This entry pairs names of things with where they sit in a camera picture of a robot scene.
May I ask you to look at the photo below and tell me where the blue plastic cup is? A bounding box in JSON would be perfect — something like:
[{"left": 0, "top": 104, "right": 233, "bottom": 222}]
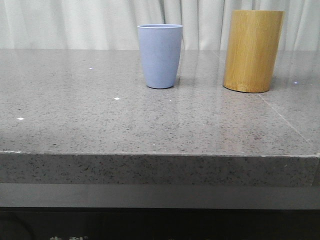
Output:
[{"left": 137, "top": 24, "right": 183, "bottom": 89}]

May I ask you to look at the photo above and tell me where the bamboo cylindrical holder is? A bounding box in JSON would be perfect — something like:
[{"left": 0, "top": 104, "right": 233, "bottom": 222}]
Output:
[{"left": 223, "top": 10, "right": 285, "bottom": 93}]

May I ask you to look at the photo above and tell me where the white curtain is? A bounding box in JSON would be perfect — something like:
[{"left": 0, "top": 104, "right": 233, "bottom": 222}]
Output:
[{"left": 0, "top": 0, "right": 320, "bottom": 51}]

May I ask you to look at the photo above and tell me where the dark cabinet under counter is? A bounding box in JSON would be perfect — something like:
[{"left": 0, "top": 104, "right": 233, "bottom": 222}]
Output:
[{"left": 0, "top": 183, "right": 320, "bottom": 240}]

